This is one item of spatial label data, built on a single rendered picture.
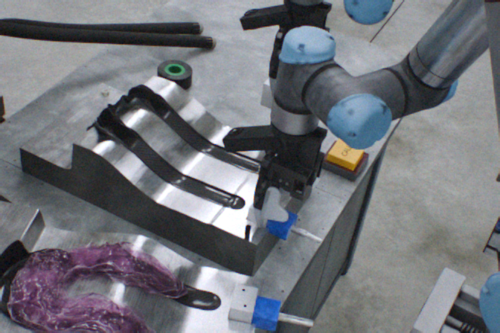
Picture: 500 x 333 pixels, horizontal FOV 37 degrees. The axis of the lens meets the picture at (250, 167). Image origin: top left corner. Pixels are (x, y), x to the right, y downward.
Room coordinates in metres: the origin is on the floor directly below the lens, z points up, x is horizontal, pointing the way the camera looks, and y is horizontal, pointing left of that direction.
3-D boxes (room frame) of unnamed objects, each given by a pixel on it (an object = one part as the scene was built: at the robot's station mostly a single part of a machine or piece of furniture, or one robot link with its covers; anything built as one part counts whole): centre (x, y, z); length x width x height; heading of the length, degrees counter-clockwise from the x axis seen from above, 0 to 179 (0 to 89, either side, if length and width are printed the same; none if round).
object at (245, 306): (0.74, -0.07, 0.86); 0.13 x 0.05 x 0.05; 85
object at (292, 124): (0.92, -0.06, 1.12); 0.08 x 0.08 x 0.05
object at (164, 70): (1.40, 0.20, 0.82); 0.08 x 0.08 x 0.04
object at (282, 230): (0.90, -0.08, 0.89); 0.13 x 0.05 x 0.05; 68
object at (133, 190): (1.06, 0.15, 0.87); 0.50 x 0.26 x 0.14; 68
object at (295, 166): (0.91, -0.06, 1.04); 0.09 x 0.08 x 0.12; 68
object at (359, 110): (0.84, -0.13, 1.20); 0.11 x 0.11 x 0.08; 38
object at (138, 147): (1.05, 0.14, 0.92); 0.35 x 0.16 x 0.09; 68
